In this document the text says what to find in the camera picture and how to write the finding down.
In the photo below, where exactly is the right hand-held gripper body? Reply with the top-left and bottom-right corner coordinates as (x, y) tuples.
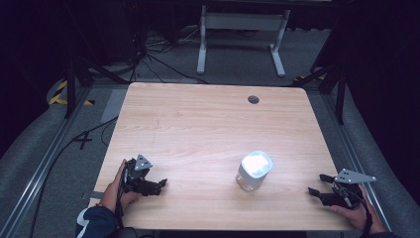
(318, 168), (377, 210)

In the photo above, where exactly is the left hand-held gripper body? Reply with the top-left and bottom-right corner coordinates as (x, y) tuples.
(122, 154), (162, 197)

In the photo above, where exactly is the clear jar with white lid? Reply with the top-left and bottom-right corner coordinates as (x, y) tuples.
(235, 150), (274, 192)

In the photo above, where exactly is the person's right hand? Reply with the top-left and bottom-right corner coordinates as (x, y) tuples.
(330, 183), (386, 235)

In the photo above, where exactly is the person's left hand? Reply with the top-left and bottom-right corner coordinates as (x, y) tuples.
(99, 159), (143, 214)

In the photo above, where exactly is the black tripod stand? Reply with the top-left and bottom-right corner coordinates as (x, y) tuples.
(64, 56), (130, 119)
(290, 63), (348, 126)

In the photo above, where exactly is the yellow black hazard tape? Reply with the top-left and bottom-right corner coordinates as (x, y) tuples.
(49, 79), (96, 107)

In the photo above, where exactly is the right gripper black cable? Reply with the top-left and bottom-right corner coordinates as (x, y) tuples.
(333, 182), (374, 238)

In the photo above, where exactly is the black floor cable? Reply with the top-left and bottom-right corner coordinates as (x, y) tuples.
(29, 116), (119, 238)

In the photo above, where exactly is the bundle of floor cables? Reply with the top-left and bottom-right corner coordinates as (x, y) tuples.
(130, 26), (212, 84)

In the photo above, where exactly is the white metal desk frame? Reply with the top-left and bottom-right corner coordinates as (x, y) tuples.
(196, 4), (291, 78)

